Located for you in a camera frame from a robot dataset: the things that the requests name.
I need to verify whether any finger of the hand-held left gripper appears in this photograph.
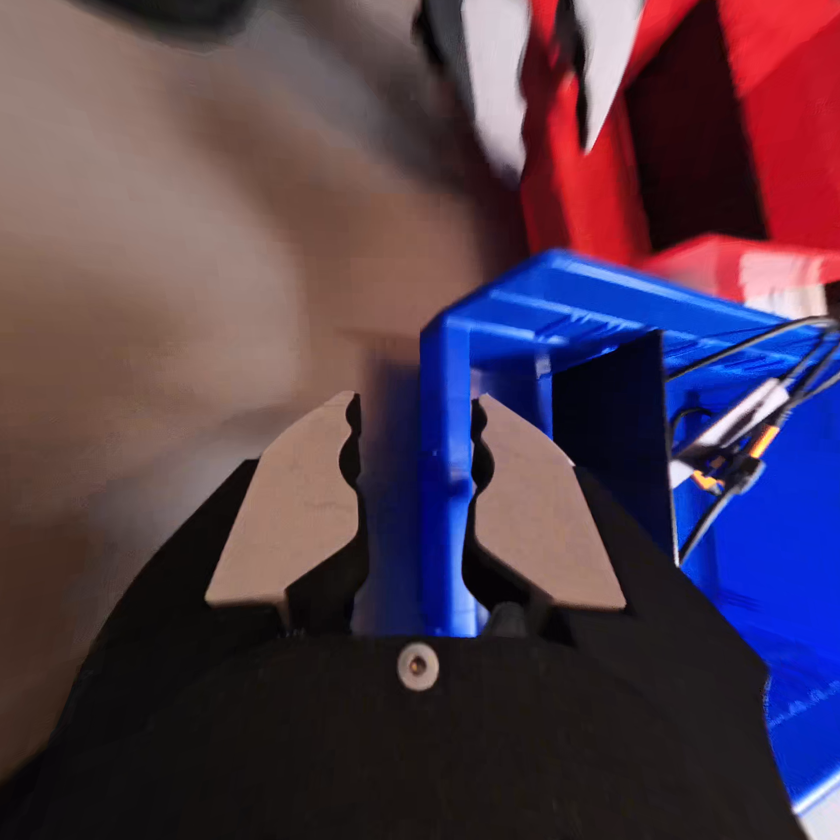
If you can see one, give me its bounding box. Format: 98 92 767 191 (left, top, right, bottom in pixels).
459 0 531 179
570 0 648 154

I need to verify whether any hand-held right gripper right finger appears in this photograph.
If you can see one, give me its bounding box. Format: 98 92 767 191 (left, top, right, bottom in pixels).
462 392 627 611

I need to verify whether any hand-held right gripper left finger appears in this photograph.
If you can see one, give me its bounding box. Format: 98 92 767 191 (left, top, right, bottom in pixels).
205 390 368 608

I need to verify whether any red plastic bin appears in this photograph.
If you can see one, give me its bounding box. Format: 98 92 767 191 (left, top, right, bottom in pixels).
518 0 840 306

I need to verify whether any blue plastic bin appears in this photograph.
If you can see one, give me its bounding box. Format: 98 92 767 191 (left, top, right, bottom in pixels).
420 248 840 815

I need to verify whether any black cable with blue plug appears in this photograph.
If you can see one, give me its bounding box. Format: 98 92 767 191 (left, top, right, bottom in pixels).
663 315 840 427

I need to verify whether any black bin divider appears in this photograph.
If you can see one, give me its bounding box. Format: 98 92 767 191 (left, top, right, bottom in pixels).
551 328 678 567

